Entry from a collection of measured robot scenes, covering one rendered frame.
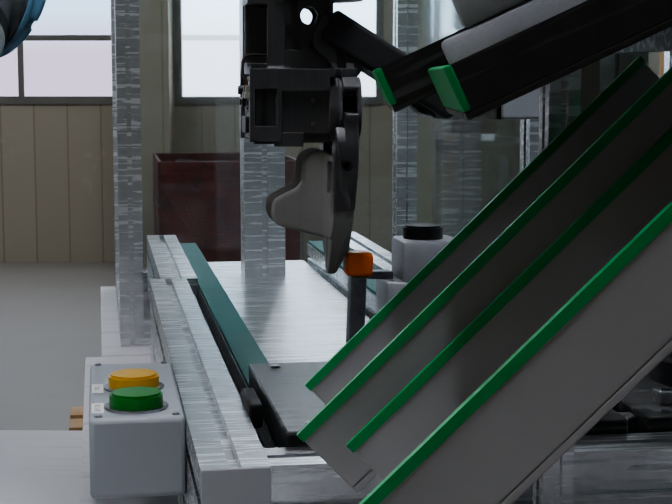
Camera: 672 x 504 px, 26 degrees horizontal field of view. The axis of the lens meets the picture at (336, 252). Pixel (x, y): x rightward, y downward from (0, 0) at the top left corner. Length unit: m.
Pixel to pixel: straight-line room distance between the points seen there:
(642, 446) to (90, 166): 8.81
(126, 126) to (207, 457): 0.97
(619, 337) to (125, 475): 0.54
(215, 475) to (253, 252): 1.23
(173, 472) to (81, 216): 8.69
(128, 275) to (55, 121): 7.87
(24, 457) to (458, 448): 0.81
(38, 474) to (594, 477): 0.54
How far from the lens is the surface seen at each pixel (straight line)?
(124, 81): 1.88
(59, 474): 1.31
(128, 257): 1.89
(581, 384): 0.62
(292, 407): 1.05
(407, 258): 1.07
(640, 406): 1.07
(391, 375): 0.76
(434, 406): 0.74
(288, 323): 1.73
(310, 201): 1.06
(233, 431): 1.02
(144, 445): 1.08
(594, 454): 0.98
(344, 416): 0.76
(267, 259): 2.15
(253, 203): 2.13
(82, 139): 9.72
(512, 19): 0.63
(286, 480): 0.94
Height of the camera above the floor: 1.20
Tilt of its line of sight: 7 degrees down
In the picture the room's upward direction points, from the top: straight up
